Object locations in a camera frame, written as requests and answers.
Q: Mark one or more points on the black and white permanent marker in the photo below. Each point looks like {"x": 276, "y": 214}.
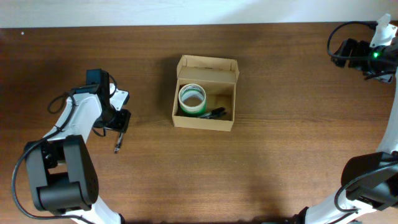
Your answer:
{"x": 218, "y": 110}

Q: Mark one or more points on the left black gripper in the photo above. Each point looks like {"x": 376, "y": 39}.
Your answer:
{"x": 121, "y": 120}

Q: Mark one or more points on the cream masking tape roll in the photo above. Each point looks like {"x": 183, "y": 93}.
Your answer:
{"x": 192, "y": 94}

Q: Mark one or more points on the green tape roll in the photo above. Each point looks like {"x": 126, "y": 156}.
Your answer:
{"x": 193, "y": 111}

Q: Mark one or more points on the blue gel pen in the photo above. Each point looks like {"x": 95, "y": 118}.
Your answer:
{"x": 217, "y": 115}

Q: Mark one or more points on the cardboard box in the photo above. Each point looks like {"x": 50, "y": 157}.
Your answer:
{"x": 218, "y": 77}

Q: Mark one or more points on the black clear gel pen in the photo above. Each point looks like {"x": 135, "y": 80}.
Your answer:
{"x": 119, "y": 143}

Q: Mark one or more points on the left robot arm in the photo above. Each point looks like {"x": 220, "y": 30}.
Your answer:
{"x": 62, "y": 177}

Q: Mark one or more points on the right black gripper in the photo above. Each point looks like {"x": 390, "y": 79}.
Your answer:
{"x": 344, "y": 51}

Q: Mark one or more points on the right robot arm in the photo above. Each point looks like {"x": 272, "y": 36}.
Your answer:
{"x": 368, "y": 182}

